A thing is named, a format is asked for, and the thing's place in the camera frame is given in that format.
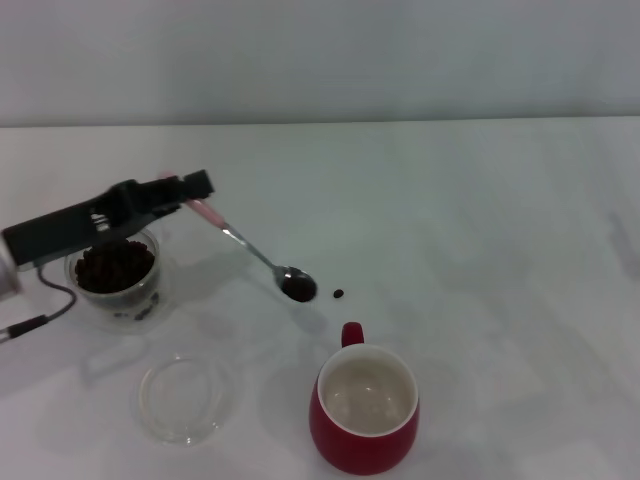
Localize coffee bean pile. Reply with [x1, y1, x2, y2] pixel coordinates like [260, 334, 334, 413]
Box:
[74, 239, 156, 295]

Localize clear glass dish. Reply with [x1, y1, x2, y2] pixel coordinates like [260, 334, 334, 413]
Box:
[138, 353, 235, 446]

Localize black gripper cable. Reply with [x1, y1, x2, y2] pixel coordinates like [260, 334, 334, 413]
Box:
[0, 264, 79, 346]

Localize double-walled glass cup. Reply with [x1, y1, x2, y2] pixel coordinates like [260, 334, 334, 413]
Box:
[63, 227, 175, 335]

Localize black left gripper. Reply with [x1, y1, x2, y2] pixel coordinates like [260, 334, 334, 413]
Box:
[1, 169, 217, 272]

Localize red ceramic mug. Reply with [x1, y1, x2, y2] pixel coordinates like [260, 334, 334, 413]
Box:
[308, 322, 420, 475]

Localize scooped coffee beans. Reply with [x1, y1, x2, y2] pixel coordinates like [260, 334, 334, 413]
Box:
[281, 277, 317, 304]

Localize pink-handled metal spoon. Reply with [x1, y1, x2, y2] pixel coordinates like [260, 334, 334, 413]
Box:
[157, 171, 318, 305]

